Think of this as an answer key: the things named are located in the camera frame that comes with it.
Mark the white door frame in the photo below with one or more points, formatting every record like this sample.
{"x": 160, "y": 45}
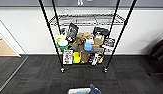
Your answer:
{"x": 10, "y": 36}

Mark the tall brown box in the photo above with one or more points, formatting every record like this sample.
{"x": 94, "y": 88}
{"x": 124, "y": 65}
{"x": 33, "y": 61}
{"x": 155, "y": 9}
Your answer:
{"x": 85, "y": 57}

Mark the yellow bottle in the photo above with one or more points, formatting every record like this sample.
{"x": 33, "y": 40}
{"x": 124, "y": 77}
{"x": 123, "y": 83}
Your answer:
{"x": 77, "y": 58}

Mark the small brown cardboard box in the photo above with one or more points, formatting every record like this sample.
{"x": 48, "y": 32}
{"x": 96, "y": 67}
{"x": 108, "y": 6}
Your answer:
{"x": 99, "y": 40}

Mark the blue cup with white lid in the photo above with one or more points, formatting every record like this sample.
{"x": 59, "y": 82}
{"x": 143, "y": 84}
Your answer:
{"x": 88, "y": 45}

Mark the black and white box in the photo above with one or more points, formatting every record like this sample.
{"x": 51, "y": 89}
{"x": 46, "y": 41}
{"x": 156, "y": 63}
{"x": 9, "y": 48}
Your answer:
{"x": 95, "y": 59}

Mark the small yellow packet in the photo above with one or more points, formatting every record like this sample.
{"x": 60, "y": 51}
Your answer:
{"x": 101, "y": 60}

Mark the black packet with print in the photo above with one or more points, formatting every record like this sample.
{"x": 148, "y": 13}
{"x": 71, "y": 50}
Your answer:
{"x": 109, "y": 43}

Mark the black glossy bag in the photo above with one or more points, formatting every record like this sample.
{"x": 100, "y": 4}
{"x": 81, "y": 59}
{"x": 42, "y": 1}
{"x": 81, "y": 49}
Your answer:
{"x": 72, "y": 32}

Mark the white box with red print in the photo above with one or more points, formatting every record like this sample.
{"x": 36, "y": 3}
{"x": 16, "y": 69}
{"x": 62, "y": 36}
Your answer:
{"x": 68, "y": 57}

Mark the long grey wall band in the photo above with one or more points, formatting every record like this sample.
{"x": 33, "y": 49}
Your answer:
{"x": 30, "y": 3}

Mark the dark blue item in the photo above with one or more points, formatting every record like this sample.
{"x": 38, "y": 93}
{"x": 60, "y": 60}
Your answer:
{"x": 95, "y": 90}

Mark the black chair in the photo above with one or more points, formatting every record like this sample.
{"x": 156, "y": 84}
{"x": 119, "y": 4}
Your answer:
{"x": 158, "y": 56}

